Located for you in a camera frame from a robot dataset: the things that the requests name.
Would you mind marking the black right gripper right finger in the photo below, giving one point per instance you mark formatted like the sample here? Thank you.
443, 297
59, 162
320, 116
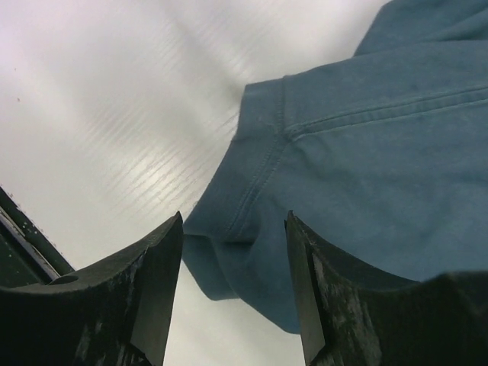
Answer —
351, 313

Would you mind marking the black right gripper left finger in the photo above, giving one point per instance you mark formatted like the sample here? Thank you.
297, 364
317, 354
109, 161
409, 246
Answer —
116, 311

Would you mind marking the grey-blue t shirt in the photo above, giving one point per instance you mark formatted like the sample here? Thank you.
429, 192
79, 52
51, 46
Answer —
383, 154

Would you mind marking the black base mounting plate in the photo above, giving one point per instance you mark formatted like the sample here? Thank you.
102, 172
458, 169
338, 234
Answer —
27, 256

